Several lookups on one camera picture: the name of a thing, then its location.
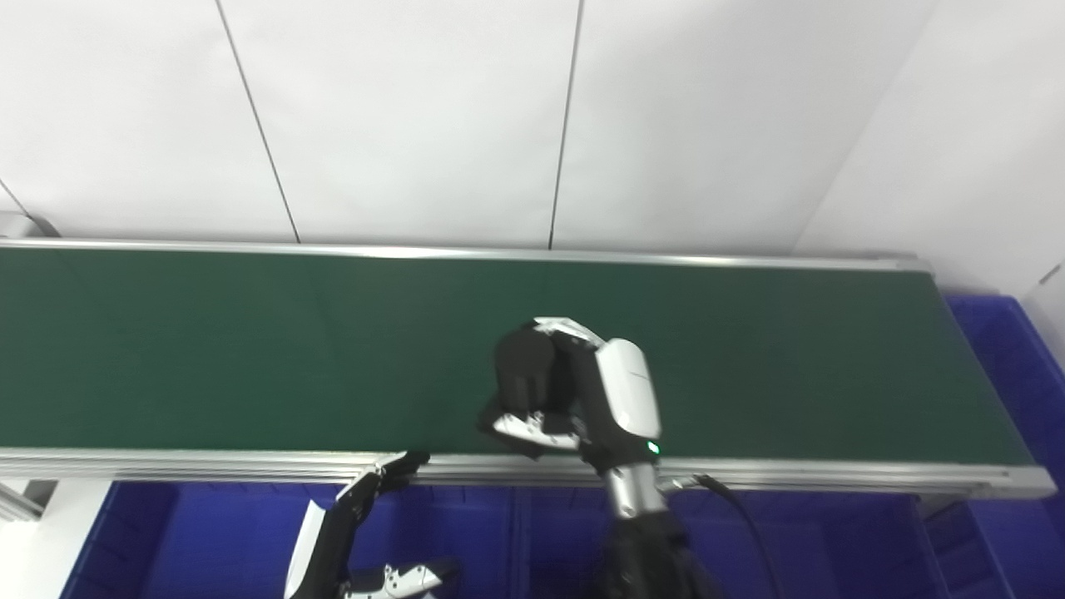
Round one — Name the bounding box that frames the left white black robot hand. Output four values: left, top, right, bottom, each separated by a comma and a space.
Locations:
282, 450, 460, 599

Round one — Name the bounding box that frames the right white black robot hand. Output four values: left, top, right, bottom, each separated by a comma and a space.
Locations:
477, 315, 664, 475

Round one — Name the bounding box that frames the black cylinder-on-block part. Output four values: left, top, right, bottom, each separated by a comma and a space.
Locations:
494, 325, 577, 427

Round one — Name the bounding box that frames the green conveyor belt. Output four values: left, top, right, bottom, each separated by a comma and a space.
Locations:
0, 247, 1035, 468
0, 212, 1058, 501

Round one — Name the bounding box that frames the blue plastic bin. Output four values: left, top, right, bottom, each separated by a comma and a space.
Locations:
914, 295, 1065, 599
60, 479, 518, 599
509, 486, 951, 599

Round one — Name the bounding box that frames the aluminium conveyor leg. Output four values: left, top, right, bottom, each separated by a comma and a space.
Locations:
0, 478, 61, 523
914, 494, 970, 518

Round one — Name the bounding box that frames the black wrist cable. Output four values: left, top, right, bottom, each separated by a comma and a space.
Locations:
656, 473, 785, 599

